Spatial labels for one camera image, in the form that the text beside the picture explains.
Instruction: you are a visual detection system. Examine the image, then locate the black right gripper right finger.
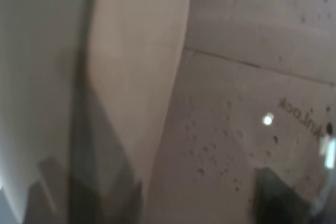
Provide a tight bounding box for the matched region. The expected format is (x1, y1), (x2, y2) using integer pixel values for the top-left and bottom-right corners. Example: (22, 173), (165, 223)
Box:
(253, 167), (319, 223)

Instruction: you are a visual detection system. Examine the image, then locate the smoky transparent water bottle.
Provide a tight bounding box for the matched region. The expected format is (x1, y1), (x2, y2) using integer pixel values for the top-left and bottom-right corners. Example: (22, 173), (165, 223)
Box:
(1, 0), (335, 223)

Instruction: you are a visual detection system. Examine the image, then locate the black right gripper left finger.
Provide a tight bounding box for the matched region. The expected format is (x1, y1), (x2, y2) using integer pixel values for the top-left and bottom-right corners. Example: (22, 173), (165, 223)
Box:
(25, 158), (143, 223)

